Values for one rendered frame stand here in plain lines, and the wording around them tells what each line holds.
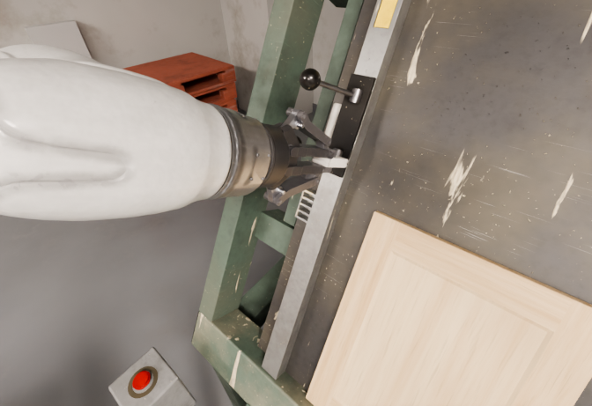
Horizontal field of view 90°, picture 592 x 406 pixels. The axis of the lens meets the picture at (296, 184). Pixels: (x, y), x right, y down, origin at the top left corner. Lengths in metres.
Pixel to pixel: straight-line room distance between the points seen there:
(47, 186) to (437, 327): 0.60
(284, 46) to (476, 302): 0.64
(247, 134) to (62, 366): 2.11
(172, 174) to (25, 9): 3.47
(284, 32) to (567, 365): 0.77
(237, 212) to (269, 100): 0.29
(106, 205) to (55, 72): 0.08
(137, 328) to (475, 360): 1.87
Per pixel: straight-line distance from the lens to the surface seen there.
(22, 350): 2.50
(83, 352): 2.27
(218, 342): 0.96
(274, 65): 0.74
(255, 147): 0.28
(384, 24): 0.64
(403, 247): 0.61
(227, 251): 0.83
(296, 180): 0.43
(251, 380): 0.92
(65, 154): 0.20
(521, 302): 0.61
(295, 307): 0.74
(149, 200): 0.22
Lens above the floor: 1.72
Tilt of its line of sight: 38 degrees down
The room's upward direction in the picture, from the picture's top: 3 degrees counter-clockwise
